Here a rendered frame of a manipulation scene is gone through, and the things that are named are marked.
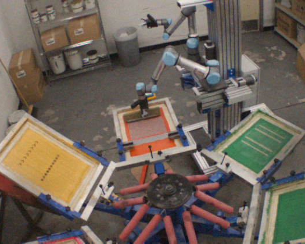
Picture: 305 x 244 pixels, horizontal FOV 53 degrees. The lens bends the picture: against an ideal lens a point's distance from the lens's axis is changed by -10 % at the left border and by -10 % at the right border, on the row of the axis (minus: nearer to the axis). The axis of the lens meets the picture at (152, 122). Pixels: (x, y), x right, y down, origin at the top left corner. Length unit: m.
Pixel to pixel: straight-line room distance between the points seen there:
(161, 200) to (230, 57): 1.69
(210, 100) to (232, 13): 0.86
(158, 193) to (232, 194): 1.74
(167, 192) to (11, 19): 4.92
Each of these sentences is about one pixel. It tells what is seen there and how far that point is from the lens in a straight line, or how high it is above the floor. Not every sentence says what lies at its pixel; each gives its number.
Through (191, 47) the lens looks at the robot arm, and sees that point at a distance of 3.43.
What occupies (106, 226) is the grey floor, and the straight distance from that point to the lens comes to 3.69.
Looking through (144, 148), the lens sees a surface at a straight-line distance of 2.99.
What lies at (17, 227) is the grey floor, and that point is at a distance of 4.11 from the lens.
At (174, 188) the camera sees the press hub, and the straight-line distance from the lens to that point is 2.16.
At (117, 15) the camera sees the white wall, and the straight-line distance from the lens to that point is 6.25.
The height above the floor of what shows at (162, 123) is 0.95.
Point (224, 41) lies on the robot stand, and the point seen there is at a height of 1.60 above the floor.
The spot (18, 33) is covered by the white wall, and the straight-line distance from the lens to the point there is 6.43.
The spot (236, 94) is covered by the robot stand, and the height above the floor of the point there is 1.17.
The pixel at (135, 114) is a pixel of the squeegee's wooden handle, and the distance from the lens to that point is 3.24.
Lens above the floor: 2.99
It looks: 39 degrees down
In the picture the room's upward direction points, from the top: 10 degrees counter-clockwise
